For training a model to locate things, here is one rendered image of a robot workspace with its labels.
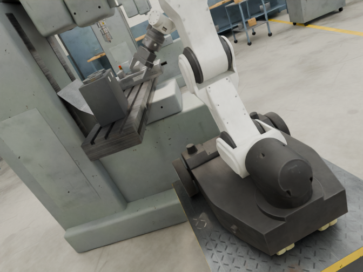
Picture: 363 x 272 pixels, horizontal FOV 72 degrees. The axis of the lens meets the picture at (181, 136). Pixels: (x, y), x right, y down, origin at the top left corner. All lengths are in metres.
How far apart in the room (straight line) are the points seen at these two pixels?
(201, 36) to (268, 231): 0.67
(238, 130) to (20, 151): 1.29
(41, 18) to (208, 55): 0.94
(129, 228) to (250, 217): 1.11
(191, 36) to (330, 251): 0.84
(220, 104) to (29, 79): 1.01
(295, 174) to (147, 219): 1.19
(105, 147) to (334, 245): 0.87
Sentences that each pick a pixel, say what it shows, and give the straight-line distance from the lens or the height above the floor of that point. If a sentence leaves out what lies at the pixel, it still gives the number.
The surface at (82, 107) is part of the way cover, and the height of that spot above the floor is 0.93.
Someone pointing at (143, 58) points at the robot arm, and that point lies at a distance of 1.23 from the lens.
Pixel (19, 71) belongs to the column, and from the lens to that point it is 1.55.
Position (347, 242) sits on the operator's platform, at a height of 0.40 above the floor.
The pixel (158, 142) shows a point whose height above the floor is 0.57.
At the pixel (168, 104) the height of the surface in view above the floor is 0.78.
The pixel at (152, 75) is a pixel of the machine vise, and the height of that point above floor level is 0.93.
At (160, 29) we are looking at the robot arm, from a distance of 1.21.
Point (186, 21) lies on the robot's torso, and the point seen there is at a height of 1.17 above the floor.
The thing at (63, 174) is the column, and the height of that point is 0.62.
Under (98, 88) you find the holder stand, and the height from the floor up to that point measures 1.06.
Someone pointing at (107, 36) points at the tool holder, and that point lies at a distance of 1.56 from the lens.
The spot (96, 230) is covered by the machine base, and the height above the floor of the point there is 0.17.
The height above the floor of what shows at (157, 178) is 0.32.
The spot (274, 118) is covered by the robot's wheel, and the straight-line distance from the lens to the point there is 1.32.
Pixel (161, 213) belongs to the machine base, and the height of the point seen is 0.14.
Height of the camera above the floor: 1.22
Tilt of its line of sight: 26 degrees down
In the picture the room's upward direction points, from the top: 24 degrees counter-clockwise
